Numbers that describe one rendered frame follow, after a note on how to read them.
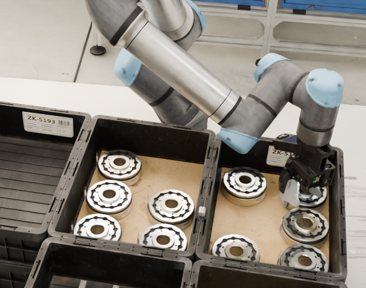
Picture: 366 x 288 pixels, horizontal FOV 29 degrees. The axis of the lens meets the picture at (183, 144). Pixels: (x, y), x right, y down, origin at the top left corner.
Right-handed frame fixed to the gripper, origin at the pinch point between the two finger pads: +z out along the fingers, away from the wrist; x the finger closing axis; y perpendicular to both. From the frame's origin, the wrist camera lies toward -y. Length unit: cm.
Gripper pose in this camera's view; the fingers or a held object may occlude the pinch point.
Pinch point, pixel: (292, 197)
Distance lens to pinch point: 168.5
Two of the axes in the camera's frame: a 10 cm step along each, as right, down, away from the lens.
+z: -0.6, 7.5, 6.5
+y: 5.2, 5.8, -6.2
